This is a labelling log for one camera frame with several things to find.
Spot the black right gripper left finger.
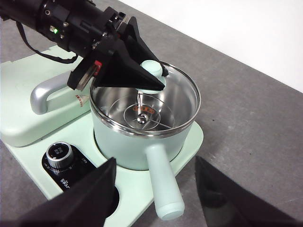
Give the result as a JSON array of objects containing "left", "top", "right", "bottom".
[{"left": 14, "top": 157, "right": 118, "bottom": 227}]

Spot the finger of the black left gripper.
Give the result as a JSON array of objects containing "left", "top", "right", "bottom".
[
  {"left": 94, "top": 49, "right": 167, "bottom": 92},
  {"left": 120, "top": 16, "right": 169, "bottom": 77}
]

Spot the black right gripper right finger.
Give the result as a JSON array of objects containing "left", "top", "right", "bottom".
[{"left": 194, "top": 155, "right": 303, "bottom": 227}]

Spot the glass pot lid green knob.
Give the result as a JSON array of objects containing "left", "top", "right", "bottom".
[{"left": 89, "top": 59, "right": 203, "bottom": 140}]

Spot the black control panel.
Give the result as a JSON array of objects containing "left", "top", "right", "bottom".
[{"left": 42, "top": 141, "right": 120, "bottom": 213}]

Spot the silver control knob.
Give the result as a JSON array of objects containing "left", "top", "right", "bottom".
[{"left": 45, "top": 141, "right": 73, "bottom": 169}]

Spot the mint green breakfast machine base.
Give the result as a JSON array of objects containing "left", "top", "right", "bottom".
[{"left": 0, "top": 44, "right": 205, "bottom": 227}]

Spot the mint green griddle cover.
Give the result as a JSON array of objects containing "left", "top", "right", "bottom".
[{"left": 0, "top": 44, "right": 96, "bottom": 148}]

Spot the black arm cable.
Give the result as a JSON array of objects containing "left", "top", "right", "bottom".
[{"left": 15, "top": 21, "right": 79, "bottom": 64}]

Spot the mint green handled pot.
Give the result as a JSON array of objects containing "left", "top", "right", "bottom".
[{"left": 90, "top": 70, "right": 202, "bottom": 222}]

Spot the silver griddle cover handle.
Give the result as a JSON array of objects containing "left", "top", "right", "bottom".
[{"left": 30, "top": 70, "right": 95, "bottom": 115}]

